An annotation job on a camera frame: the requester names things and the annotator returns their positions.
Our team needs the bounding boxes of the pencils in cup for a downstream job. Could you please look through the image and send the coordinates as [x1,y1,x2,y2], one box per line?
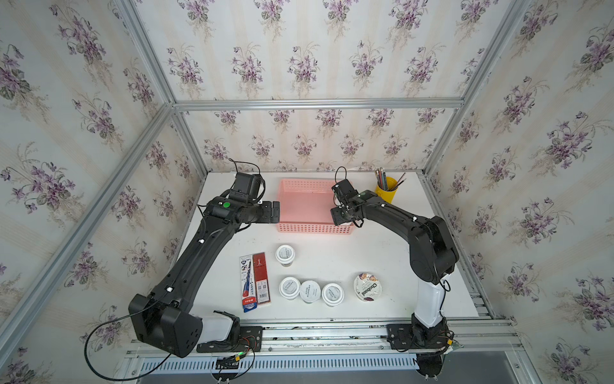
[374,168,405,188]

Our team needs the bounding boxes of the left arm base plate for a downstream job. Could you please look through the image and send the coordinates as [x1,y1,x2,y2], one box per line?
[196,310,264,353]

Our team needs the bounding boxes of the pink plastic basket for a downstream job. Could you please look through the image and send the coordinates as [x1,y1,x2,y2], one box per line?
[277,179,354,235]

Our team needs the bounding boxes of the red pencil box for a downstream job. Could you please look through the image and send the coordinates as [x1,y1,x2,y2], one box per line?
[253,253,271,306]

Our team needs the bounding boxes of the yellow pencil cup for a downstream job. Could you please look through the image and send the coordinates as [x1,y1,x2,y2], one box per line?
[375,176,398,203]

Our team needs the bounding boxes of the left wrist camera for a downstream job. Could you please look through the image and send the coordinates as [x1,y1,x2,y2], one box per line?
[228,172,265,203]

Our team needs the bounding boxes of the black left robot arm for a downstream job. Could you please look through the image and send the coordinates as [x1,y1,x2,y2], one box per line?
[129,197,281,358]

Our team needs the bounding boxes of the yogurt bottle row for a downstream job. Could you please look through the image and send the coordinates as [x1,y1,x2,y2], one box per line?
[321,283,345,307]
[279,276,301,300]
[299,280,321,304]
[275,244,296,267]

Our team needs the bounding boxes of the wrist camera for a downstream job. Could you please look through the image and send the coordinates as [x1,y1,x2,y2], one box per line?
[332,179,358,206]
[228,172,265,203]

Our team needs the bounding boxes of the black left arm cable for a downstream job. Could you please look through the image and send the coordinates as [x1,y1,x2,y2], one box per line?
[83,306,174,382]

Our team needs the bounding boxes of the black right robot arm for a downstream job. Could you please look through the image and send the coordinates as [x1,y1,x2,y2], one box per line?
[331,180,459,330]

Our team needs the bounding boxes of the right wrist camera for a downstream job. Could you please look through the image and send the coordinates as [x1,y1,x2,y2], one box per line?
[332,179,358,206]

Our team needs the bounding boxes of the aluminium mounting rail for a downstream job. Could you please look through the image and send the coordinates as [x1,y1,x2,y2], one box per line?
[124,317,524,358]

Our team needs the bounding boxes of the wide Chobani yogurt cup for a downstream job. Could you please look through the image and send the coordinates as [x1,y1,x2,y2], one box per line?
[353,273,382,302]

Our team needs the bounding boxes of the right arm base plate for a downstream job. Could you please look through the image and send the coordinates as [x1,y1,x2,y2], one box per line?
[386,321,455,352]

